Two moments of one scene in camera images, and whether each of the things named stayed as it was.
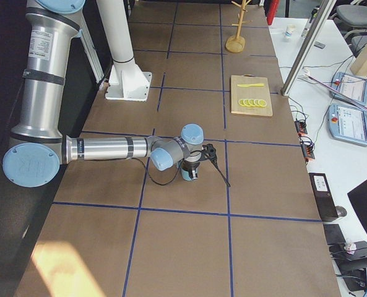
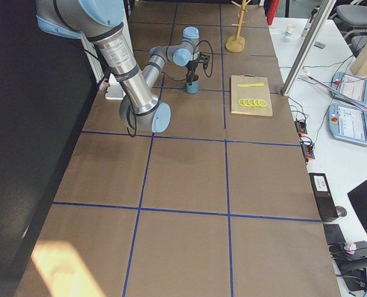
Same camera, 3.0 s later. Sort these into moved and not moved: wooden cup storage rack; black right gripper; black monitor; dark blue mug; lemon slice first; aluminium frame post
Moved: black right gripper; dark blue mug
Not moved: aluminium frame post; black monitor; wooden cup storage rack; lemon slice first
